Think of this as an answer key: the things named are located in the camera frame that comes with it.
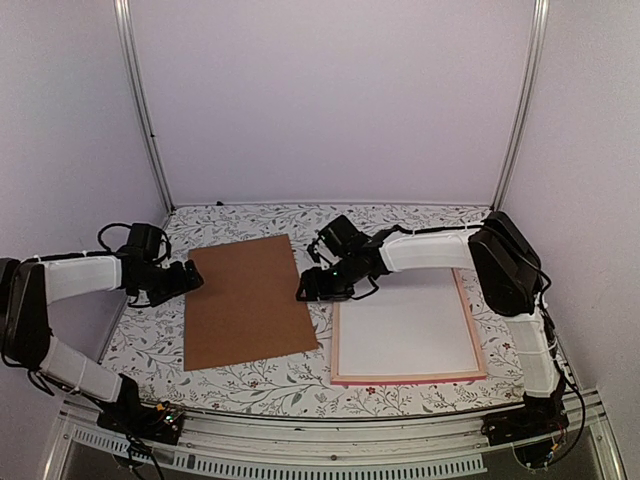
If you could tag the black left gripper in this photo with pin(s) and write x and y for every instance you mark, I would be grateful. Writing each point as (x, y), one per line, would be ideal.
(181, 285)

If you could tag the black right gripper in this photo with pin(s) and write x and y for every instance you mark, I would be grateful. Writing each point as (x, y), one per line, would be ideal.
(314, 287)

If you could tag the brown cardboard backing board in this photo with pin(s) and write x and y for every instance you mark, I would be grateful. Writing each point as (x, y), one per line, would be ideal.
(246, 310)

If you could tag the landscape photo print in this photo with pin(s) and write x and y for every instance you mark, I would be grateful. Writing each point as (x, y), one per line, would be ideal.
(405, 330)

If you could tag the pink wooden picture frame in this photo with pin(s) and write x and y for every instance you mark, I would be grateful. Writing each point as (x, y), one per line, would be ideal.
(410, 379)

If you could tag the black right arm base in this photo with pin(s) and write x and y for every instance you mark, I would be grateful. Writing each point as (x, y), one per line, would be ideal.
(537, 417)

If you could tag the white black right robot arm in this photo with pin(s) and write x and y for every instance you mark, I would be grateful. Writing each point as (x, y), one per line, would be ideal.
(509, 272)

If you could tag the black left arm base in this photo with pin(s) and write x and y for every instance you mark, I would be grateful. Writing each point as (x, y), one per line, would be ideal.
(161, 423)

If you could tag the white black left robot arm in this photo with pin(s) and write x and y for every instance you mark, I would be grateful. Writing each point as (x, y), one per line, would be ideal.
(41, 294)

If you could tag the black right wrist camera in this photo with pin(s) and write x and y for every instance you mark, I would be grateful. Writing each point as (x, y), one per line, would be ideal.
(340, 237)

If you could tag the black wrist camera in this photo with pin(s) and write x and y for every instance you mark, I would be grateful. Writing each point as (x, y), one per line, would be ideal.
(340, 237)
(145, 242)

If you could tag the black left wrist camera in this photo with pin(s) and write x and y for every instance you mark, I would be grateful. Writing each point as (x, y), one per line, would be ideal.
(145, 242)

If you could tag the aluminium front table rail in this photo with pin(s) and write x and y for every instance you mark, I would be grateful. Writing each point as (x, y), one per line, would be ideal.
(235, 446)

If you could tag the left aluminium corner post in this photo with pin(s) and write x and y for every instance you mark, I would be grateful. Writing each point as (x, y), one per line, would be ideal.
(124, 24)

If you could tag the aluminium corner post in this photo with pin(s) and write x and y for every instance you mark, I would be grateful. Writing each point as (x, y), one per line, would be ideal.
(531, 68)
(124, 24)

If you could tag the right aluminium corner post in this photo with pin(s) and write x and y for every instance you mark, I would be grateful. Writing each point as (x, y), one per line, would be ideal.
(531, 68)

